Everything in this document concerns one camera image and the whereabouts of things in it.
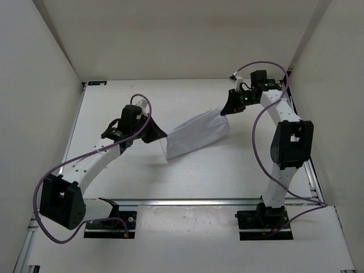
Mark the aluminium frame rail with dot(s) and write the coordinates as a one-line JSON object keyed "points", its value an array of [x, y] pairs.
{"points": [[66, 101], [309, 167]]}

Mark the front aluminium rail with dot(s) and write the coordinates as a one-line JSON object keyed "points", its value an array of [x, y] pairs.
{"points": [[188, 202]]}

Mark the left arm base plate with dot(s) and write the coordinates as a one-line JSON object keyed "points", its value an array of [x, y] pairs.
{"points": [[114, 229]]}

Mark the right aluminium frame rail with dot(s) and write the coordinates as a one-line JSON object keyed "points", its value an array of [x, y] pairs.
{"points": [[309, 167]]}

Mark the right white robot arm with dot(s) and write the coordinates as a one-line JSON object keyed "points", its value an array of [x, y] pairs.
{"points": [[289, 150]]}

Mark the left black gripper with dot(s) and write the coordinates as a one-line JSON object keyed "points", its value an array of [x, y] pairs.
{"points": [[155, 132]]}

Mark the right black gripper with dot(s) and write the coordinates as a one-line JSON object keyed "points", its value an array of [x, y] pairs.
{"points": [[232, 106]]}

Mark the left blue corner label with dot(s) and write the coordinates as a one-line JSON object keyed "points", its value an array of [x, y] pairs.
{"points": [[96, 83]]}

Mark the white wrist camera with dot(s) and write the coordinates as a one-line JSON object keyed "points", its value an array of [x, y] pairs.
{"points": [[142, 103], [238, 81]]}

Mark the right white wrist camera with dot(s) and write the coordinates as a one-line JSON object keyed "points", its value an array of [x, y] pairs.
{"points": [[238, 81]]}

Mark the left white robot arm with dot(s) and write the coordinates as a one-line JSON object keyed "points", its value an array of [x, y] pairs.
{"points": [[62, 195]]}

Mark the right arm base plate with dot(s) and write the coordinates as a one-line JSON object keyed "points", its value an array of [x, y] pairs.
{"points": [[264, 223]]}

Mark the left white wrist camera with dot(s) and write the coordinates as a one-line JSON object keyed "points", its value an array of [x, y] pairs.
{"points": [[142, 103]]}

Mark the left aluminium frame rail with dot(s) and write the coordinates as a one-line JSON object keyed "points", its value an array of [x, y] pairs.
{"points": [[66, 101]]}

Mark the white fabric skirt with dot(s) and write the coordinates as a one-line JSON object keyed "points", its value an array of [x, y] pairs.
{"points": [[195, 133]]}

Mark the white front cover board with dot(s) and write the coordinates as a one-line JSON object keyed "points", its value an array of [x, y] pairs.
{"points": [[200, 239]]}

